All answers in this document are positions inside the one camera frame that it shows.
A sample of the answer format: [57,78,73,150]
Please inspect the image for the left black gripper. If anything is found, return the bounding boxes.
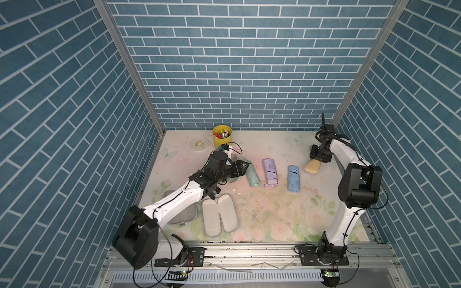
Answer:
[214,159,250,183]

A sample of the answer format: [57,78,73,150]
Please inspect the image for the white sleeve case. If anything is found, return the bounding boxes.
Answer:
[304,158,322,175]

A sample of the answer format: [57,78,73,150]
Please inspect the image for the mint green umbrella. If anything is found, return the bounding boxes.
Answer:
[245,160,261,187]

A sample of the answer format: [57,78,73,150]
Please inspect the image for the grey sleeve back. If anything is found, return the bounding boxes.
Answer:
[228,154,249,182]

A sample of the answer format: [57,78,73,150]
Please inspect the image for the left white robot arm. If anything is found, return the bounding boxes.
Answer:
[112,151,250,270]

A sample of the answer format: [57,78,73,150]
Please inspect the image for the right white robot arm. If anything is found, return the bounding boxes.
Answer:
[304,124,382,258]

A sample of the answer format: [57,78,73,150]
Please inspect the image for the clear tape roll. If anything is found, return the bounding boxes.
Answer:
[189,136,210,152]

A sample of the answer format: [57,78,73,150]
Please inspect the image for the yellow pen cup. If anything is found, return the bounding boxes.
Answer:
[212,125,232,148]

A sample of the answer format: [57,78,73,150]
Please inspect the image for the white open sleeve centre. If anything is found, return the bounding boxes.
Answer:
[202,194,238,238]

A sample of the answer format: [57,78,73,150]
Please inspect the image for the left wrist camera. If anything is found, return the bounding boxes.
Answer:
[219,144,232,157]

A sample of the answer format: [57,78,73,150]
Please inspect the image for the aluminium front rail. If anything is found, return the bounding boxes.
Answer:
[104,240,400,271]

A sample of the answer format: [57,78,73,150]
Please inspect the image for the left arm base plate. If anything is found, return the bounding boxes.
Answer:
[154,247,206,268]

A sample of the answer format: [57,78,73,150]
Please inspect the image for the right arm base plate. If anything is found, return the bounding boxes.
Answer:
[294,244,349,266]

